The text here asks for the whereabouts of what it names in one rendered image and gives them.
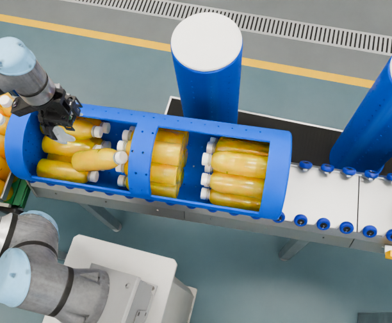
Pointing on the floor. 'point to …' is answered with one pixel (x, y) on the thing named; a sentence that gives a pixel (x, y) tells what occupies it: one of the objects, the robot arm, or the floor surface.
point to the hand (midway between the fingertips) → (65, 130)
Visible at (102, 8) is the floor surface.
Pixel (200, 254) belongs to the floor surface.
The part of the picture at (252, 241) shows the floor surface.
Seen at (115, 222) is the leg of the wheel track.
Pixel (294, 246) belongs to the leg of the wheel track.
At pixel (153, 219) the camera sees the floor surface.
